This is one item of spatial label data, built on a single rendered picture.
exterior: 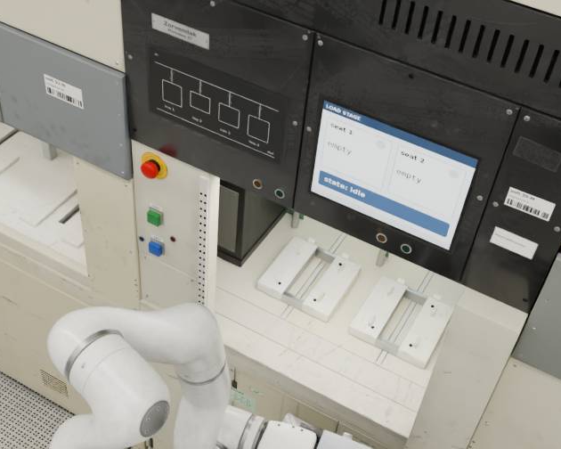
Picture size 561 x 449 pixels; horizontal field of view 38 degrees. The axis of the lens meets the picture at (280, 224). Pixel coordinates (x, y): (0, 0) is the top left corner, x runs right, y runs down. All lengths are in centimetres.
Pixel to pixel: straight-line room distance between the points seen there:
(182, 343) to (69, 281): 106
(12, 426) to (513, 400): 183
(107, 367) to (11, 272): 131
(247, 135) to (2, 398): 177
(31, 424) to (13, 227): 86
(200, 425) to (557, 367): 66
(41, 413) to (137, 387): 184
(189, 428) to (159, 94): 64
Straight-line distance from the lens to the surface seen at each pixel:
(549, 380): 163
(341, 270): 218
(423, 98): 132
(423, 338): 208
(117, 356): 119
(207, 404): 146
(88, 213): 201
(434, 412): 174
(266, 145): 153
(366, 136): 140
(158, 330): 125
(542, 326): 152
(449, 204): 142
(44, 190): 248
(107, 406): 118
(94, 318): 124
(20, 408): 302
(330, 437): 162
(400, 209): 147
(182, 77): 156
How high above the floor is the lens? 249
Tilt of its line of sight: 44 degrees down
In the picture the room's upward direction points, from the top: 6 degrees clockwise
